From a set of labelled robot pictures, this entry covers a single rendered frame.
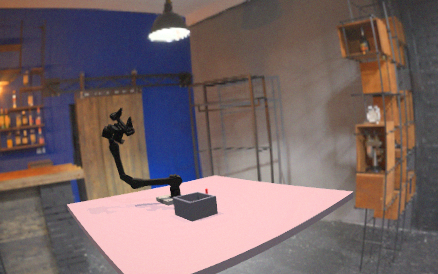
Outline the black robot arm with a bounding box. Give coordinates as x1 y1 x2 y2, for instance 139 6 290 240
102 123 182 198

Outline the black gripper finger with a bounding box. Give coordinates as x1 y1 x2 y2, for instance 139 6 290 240
124 116 133 131
112 107 123 118

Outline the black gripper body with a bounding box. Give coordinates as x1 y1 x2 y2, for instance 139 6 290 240
110 112 135 136

